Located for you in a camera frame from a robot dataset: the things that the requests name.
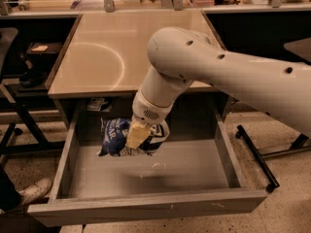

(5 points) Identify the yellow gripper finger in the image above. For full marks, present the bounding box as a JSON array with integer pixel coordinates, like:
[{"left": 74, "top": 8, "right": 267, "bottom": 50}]
[{"left": 125, "top": 120, "right": 151, "bottom": 149}]

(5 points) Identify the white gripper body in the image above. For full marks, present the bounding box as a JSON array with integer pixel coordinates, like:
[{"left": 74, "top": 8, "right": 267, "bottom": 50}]
[{"left": 132, "top": 91, "right": 172, "bottom": 125}]

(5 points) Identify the blue chip bag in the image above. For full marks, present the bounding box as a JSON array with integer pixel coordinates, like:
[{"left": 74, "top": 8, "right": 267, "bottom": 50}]
[{"left": 97, "top": 117, "right": 170, "bottom": 157}]

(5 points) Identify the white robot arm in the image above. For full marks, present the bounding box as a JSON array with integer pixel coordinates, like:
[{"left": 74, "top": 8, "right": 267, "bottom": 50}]
[{"left": 126, "top": 27, "right": 311, "bottom": 149}]

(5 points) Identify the paper label under counter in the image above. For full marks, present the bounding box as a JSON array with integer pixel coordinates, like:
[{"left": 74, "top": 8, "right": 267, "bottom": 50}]
[{"left": 87, "top": 98, "right": 105, "bottom": 112}]

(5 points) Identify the grey cabinet with counter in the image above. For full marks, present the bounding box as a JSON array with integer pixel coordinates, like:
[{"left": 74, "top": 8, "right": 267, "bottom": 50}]
[{"left": 47, "top": 9, "right": 225, "bottom": 124}]

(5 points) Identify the grey open drawer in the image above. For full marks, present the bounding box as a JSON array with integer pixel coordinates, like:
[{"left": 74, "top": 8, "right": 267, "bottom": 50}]
[{"left": 28, "top": 105, "right": 267, "bottom": 226}]

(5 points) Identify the white shoe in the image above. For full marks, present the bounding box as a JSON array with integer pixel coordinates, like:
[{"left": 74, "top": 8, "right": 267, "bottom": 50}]
[{"left": 18, "top": 178, "right": 52, "bottom": 206}]

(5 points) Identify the black box on shelf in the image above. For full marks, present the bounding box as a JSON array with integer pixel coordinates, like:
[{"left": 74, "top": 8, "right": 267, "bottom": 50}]
[{"left": 26, "top": 42, "right": 62, "bottom": 55}]

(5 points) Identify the black table leg bar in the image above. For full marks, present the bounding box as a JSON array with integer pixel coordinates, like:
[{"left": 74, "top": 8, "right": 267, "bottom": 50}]
[{"left": 235, "top": 125, "right": 280, "bottom": 193}]

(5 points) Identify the grey office chair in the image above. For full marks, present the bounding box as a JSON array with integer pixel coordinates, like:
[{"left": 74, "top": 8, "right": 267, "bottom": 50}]
[{"left": 0, "top": 27, "right": 18, "bottom": 81}]

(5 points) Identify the black desk frame left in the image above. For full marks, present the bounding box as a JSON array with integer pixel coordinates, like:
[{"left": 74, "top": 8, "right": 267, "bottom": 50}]
[{"left": 0, "top": 83, "right": 66, "bottom": 157}]

